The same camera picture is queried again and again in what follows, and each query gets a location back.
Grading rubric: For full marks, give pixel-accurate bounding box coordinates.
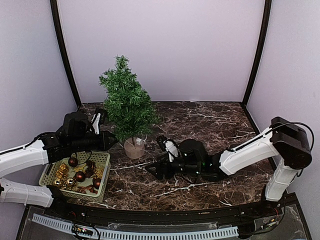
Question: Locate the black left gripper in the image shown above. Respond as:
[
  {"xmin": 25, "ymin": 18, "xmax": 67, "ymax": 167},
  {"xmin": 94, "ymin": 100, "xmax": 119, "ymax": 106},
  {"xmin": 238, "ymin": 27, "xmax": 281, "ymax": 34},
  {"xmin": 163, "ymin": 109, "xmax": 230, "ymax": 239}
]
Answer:
[{"xmin": 69, "ymin": 130, "xmax": 119, "ymax": 153}]

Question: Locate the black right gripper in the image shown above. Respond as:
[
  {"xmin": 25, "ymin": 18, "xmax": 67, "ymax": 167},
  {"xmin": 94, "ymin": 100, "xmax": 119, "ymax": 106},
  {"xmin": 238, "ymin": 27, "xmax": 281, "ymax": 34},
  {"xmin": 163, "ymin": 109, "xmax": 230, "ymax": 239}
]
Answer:
[{"xmin": 145, "ymin": 152, "xmax": 202, "ymax": 181}]

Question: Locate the small green christmas tree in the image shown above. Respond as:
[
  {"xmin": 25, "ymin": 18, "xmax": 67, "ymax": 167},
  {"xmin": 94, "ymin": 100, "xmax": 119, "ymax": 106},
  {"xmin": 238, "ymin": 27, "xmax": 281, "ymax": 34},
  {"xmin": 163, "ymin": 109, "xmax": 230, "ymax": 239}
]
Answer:
[{"xmin": 98, "ymin": 55, "xmax": 161, "ymax": 160}]

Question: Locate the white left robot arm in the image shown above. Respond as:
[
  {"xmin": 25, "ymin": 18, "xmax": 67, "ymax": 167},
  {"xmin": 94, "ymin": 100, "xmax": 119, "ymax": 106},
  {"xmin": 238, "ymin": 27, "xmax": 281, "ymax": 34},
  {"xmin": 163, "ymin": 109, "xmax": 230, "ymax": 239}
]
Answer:
[{"xmin": 0, "ymin": 109, "xmax": 118, "ymax": 218}]

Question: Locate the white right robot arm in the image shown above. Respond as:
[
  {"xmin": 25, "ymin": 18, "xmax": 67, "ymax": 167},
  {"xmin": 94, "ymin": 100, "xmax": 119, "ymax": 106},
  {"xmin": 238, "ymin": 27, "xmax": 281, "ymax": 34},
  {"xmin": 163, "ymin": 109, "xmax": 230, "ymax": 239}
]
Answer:
[{"xmin": 145, "ymin": 116, "xmax": 315, "ymax": 217}]

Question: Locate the small white tag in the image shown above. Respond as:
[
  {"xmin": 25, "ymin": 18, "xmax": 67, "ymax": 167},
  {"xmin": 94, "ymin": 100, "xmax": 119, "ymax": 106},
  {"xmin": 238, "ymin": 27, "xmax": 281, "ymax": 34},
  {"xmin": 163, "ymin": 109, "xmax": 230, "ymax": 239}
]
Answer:
[{"xmin": 135, "ymin": 137, "xmax": 143, "ymax": 146}]

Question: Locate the brown pine cone ornament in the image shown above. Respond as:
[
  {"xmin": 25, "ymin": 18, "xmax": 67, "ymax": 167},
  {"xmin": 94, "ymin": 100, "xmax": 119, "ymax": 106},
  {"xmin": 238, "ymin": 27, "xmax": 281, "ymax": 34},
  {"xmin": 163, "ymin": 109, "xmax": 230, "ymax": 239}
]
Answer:
[{"xmin": 84, "ymin": 160, "xmax": 97, "ymax": 178}]

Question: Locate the green plastic basket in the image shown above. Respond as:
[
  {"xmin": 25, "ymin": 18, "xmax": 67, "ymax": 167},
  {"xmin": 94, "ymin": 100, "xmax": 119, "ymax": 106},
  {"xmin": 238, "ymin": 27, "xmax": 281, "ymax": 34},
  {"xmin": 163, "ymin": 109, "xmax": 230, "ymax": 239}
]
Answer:
[{"xmin": 38, "ymin": 151, "xmax": 111, "ymax": 203}]

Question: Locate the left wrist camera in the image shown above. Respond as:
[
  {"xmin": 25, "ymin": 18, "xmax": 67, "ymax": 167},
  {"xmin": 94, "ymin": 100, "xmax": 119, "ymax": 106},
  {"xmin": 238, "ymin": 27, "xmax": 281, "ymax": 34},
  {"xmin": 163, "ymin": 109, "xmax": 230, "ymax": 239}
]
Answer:
[{"xmin": 91, "ymin": 108, "xmax": 107, "ymax": 135}]

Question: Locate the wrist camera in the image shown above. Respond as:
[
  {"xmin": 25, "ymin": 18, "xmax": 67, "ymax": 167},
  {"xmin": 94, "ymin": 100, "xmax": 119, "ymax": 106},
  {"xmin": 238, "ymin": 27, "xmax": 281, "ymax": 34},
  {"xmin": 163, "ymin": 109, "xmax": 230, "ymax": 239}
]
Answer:
[
  {"xmin": 156, "ymin": 135, "xmax": 180, "ymax": 163},
  {"xmin": 91, "ymin": 108, "xmax": 107, "ymax": 135}
]

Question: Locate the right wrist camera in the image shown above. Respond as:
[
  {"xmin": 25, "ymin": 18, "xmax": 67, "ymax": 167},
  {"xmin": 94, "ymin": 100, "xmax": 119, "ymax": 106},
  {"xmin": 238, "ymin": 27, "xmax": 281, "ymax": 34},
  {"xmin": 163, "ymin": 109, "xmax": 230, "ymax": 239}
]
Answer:
[{"xmin": 156, "ymin": 135, "xmax": 180, "ymax": 163}]

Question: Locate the black front table rail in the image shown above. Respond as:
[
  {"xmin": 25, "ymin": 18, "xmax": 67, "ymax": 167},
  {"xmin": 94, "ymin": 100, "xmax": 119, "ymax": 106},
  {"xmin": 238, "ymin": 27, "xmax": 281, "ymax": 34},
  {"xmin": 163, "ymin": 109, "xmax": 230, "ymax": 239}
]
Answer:
[{"xmin": 44, "ymin": 201, "xmax": 285, "ymax": 226}]

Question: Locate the left black frame post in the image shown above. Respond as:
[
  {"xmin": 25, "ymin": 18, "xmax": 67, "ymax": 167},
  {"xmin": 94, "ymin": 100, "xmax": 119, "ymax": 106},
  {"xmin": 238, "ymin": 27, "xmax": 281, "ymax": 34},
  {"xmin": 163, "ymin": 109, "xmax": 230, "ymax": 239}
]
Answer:
[{"xmin": 49, "ymin": 0, "xmax": 82, "ymax": 108}]

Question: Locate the black frame post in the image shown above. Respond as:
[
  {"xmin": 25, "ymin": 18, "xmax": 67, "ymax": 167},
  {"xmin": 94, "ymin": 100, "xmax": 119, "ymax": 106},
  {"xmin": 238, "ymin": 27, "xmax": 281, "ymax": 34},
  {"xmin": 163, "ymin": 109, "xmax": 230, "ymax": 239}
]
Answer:
[
  {"xmin": 49, "ymin": 0, "xmax": 82, "ymax": 108},
  {"xmin": 241, "ymin": 0, "xmax": 272, "ymax": 109}
]

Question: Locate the right black frame post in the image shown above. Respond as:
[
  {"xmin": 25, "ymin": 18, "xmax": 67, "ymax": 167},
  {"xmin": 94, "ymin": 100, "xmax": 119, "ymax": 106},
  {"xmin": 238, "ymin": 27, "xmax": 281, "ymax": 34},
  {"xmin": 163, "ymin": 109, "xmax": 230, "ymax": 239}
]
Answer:
[{"xmin": 241, "ymin": 0, "xmax": 272, "ymax": 109}]

